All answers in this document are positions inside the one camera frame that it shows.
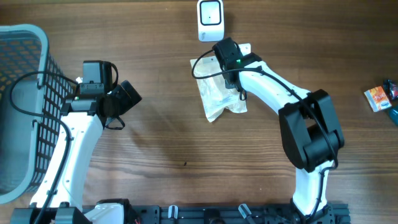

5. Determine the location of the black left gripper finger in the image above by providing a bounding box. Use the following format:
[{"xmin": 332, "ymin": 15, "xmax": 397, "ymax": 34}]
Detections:
[
  {"xmin": 121, "ymin": 80, "xmax": 142, "ymax": 108},
  {"xmin": 112, "ymin": 83, "xmax": 133, "ymax": 116}
]

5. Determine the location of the beige plastic pouch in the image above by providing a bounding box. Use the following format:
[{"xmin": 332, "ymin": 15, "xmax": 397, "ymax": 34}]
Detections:
[{"xmin": 190, "ymin": 50, "xmax": 248, "ymax": 123}]

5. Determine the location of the orange tissue pack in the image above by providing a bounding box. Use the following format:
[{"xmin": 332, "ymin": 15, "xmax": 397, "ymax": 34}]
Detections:
[{"xmin": 364, "ymin": 86, "xmax": 392, "ymax": 112}]

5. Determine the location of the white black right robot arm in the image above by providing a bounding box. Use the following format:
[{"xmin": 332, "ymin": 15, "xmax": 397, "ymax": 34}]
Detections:
[{"xmin": 220, "ymin": 53, "xmax": 345, "ymax": 223}]

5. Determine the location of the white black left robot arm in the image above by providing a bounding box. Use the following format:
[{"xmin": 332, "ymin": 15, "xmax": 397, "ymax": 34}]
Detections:
[{"xmin": 10, "ymin": 80, "xmax": 142, "ymax": 223}]

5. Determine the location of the white barcode scanner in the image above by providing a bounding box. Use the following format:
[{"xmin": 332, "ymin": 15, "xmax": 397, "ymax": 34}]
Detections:
[{"xmin": 197, "ymin": 0, "xmax": 224, "ymax": 42}]

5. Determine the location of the grey plastic shopping basket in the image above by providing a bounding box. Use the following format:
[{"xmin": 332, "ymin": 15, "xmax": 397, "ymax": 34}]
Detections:
[{"xmin": 1, "ymin": 24, "xmax": 73, "ymax": 204}]

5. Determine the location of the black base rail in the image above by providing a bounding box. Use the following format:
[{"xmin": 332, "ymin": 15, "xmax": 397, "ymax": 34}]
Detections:
[{"xmin": 125, "ymin": 203, "xmax": 351, "ymax": 224}]

